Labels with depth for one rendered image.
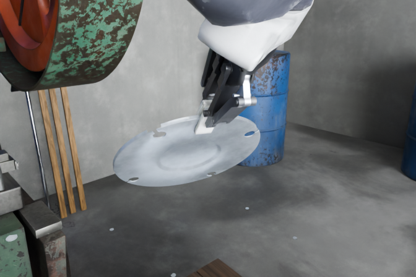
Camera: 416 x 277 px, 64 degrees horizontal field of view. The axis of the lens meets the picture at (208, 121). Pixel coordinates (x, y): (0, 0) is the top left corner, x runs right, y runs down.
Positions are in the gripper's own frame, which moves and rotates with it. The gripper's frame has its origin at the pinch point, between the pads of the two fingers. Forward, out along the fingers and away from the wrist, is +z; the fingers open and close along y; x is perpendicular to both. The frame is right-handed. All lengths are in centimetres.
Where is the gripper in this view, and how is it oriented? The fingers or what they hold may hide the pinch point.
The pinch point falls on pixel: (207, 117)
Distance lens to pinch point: 54.5
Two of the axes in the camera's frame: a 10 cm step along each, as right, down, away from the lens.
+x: -9.3, 0.7, -3.5
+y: -2.4, -8.5, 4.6
